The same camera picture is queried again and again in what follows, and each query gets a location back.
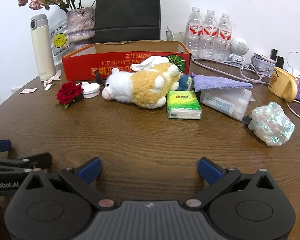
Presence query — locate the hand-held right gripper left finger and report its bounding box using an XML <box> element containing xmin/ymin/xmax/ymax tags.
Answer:
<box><xmin>24</xmin><ymin>157</ymin><xmax>117</xmax><ymax>210</ymax></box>

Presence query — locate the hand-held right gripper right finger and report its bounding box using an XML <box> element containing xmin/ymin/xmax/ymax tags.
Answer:
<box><xmin>182</xmin><ymin>157</ymin><xmax>275</xmax><ymax>209</ymax></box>

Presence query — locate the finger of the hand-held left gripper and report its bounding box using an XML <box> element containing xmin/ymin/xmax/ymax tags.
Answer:
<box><xmin>0</xmin><ymin>139</ymin><xmax>12</xmax><ymax>155</ymax></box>
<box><xmin>0</xmin><ymin>152</ymin><xmax>53</xmax><ymax>177</ymax></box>

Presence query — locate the clear plastic box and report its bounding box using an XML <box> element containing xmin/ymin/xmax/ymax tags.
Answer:
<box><xmin>199</xmin><ymin>88</ymin><xmax>252</xmax><ymax>121</ymax></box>

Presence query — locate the green tissue packet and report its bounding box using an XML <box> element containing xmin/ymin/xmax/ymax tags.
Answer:
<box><xmin>167</xmin><ymin>90</ymin><xmax>203</xmax><ymax>120</ymax></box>

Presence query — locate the iridescent shiny pouch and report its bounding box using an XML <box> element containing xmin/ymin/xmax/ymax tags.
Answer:
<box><xmin>241</xmin><ymin>102</ymin><xmax>296</xmax><ymax>146</ymax></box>

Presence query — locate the red rose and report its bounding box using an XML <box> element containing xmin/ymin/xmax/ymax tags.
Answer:
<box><xmin>56</xmin><ymin>81</ymin><xmax>85</xmax><ymax>109</ymax></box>

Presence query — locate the white ribbed round lid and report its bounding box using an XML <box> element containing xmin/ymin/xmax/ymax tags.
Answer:
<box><xmin>82</xmin><ymin>83</ymin><xmax>101</xmax><ymax>99</ymax></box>

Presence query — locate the purple knitted pouch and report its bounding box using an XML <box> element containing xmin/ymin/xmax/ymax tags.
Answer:
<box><xmin>191</xmin><ymin>73</ymin><xmax>254</xmax><ymax>92</ymax></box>

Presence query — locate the blue green plush ball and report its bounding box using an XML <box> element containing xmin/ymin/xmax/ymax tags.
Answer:
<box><xmin>176</xmin><ymin>74</ymin><xmax>194</xmax><ymax>92</ymax></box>

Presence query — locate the yellow white plush sheep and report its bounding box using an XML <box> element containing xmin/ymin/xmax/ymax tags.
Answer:
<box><xmin>101</xmin><ymin>63</ymin><xmax>183</xmax><ymax>110</ymax></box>

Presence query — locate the orange cardboard box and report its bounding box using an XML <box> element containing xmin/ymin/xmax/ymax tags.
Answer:
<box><xmin>62</xmin><ymin>40</ymin><xmax>192</xmax><ymax>82</ymax></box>

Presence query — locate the white tissue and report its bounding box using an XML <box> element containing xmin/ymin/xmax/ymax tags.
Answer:
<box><xmin>131</xmin><ymin>56</ymin><xmax>170</xmax><ymax>72</ymax></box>

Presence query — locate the wooden desktop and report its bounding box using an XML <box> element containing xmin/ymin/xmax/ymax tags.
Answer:
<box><xmin>0</xmin><ymin>54</ymin><xmax>300</xmax><ymax>205</ymax></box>

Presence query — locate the pink white paper wrapper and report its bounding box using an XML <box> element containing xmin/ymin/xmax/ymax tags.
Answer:
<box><xmin>44</xmin><ymin>70</ymin><xmax>63</xmax><ymax>84</ymax></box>

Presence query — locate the cream thermos bottle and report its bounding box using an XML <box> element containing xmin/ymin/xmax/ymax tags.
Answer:
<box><xmin>30</xmin><ymin>14</ymin><xmax>57</xmax><ymax>82</ymax></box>

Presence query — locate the yellow mug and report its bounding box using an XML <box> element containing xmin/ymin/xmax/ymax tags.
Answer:
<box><xmin>267</xmin><ymin>67</ymin><xmax>299</xmax><ymax>102</ymax></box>

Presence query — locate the grey metal tin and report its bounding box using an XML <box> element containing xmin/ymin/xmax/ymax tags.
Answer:
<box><xmin>251</xmin><ymin>54</ymin><xmax>277</xmax><ymax>77</ymax></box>

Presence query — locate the clear smiley plastic bag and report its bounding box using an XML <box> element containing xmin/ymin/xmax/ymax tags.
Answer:
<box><xmin>48</xmin><ymin>21</ymin><xmax>74</xmax><ymax>65</ymax></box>

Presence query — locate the white robot speaker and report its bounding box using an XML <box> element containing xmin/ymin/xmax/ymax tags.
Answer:
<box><xmin>228</xmin><ymin>37</ymin><xmax>247</xmax><ymax>63</ymax></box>

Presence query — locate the clear water bottle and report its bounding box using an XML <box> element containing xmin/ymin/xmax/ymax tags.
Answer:
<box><xmin>186</xmin><ymin>7</ymin><xmax>204</xmax><ymax>57</ymax></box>
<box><xmin>215</xmin><ymin>12</ymin><xmax>233</xmax><ymax>60</ymax></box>
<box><xmin>201</xmin><ymin>9</ymin><xmax>219</xmax><ymax>58</ymax></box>

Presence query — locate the clear glass container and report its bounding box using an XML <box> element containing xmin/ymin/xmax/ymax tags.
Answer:
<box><xmin>166</xmin><ymin>26</ymin><xmax>188</xmax><ymax>45</ymax></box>

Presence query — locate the black paper bag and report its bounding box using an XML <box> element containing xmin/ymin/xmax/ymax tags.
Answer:
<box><xmin>94</xmin><ymin>0</ymin><xmax>162</xmax><ymax>44</ymax></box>

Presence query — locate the pink cable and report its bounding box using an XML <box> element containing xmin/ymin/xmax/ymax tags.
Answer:
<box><xmin>286</xmin><ymin>100</ymin><xmax>300</xmax><ymax>121</ymax></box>

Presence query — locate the purple cable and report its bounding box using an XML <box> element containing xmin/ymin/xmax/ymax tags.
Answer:
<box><xmin>191</xmin><ymin>57</ymin><xmax>272</xmax><ymax>85</ymax></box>

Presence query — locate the white cable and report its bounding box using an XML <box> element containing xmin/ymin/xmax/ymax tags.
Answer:
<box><xmin>286</xmin><ymin>52</ymin><xmax>300</xmax><ymax>77</ymax></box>

